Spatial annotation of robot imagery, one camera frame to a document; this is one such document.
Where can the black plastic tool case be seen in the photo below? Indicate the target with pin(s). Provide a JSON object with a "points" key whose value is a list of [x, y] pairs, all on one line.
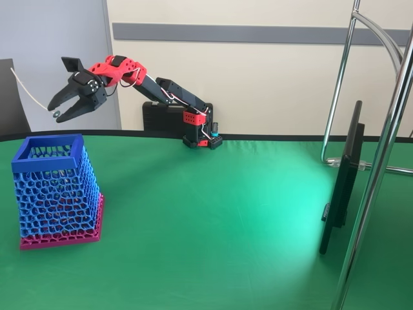
{"points": [[161, 116]]}

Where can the grey wall rail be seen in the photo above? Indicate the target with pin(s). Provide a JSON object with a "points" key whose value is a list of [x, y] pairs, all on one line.
{"points": [[274, 34]]}

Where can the green cloth with black edge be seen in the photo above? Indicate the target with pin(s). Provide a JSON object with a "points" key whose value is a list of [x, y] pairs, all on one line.
{"points": [[193, 252]]}

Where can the blue and pink honeycomb box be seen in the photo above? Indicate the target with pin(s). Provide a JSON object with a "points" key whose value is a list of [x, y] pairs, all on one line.
{"points": [[55, 200]]}

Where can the clear plastic foot cap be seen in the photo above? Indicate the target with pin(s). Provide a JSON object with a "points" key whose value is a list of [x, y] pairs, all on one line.
{"points": [[335, 161]]}

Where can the chrome tubular metal stand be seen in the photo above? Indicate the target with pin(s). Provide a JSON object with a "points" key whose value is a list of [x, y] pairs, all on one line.
{"points": [[371, 187]]}

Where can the black LED light panel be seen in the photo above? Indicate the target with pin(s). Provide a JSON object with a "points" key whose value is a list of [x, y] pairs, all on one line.
{"points": [[345, 181]]}

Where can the thin white stick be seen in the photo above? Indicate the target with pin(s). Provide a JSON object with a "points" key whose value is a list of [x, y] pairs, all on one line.
{"points": [[26, 88]]}

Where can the dark chair backrest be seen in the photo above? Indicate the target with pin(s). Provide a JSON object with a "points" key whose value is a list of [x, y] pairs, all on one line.
{"points": [[9, 103]]}

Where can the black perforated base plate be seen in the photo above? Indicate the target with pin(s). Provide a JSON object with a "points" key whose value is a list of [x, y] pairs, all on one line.
{"points": [[214, 143]]}

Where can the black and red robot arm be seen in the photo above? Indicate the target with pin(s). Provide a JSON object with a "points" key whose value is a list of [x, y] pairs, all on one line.
{"points": [[190, 100]]}

